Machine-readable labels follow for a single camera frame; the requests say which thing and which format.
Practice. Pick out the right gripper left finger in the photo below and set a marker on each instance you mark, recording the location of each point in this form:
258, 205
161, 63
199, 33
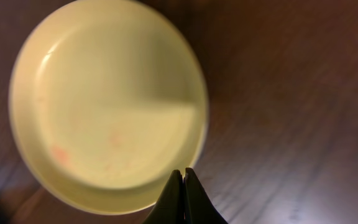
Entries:
169, 208

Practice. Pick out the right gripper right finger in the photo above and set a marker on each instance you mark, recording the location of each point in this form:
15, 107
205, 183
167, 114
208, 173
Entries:
198, 207

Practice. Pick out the yellow plate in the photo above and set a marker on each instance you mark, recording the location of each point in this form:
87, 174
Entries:
106, 99

